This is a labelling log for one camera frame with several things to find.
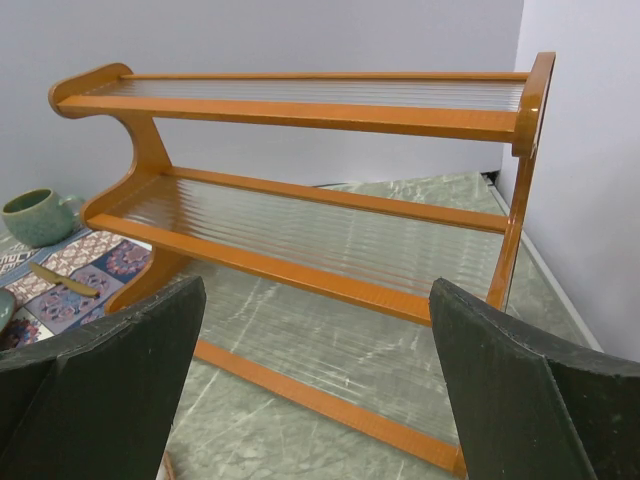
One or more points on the green ceramic mug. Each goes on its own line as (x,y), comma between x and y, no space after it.
(41,217)

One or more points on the orange wooden two-tier shelf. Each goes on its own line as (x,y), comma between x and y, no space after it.
(97,92)

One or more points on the gold butter knife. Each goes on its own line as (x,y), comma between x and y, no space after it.
(57,279)

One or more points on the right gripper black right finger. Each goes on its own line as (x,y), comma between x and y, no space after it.
(528,404)

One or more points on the teal ceramic plate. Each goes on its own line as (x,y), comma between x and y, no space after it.
(8,306)

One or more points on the patterned table runner cloth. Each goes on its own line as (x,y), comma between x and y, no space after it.
(101,260)

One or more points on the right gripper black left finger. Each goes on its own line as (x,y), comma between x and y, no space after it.
(99,401)

